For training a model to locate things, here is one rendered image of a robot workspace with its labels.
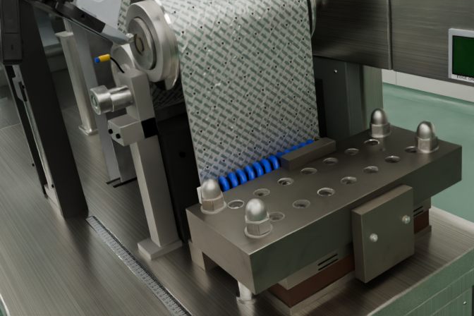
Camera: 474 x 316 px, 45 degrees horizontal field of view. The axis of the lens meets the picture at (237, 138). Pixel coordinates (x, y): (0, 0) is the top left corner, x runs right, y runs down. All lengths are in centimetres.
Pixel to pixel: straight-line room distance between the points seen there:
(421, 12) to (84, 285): 65
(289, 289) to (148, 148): 31
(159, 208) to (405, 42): 46
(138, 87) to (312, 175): 29
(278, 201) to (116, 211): 43
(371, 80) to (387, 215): 49
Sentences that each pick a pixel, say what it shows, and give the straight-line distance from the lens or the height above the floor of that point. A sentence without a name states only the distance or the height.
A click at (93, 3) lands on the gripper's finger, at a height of 132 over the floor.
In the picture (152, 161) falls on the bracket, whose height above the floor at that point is 106.
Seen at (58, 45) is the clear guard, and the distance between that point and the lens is 181.
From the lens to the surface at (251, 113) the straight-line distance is 87.
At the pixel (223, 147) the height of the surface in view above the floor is 108.
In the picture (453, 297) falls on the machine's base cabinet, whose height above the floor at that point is 83.
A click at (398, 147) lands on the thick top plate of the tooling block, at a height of 103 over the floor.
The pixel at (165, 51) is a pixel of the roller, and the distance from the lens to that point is 79.
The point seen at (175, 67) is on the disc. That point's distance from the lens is 79.
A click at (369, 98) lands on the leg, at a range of 124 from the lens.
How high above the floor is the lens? 142
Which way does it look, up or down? 22 degrees down
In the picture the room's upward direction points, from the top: 9 degrees counter-clockwise
